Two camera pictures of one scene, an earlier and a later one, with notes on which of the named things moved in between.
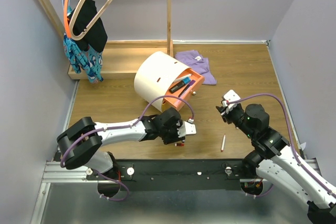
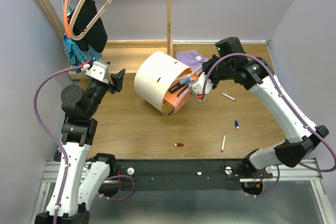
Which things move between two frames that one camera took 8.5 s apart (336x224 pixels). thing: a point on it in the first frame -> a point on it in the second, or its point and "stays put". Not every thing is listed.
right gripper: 226,115 -> 207,65
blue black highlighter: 184,82 stays put
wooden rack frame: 121,57 stays put
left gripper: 175,139 -> 117,79
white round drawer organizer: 155,73 stays put
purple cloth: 193,60 stays put
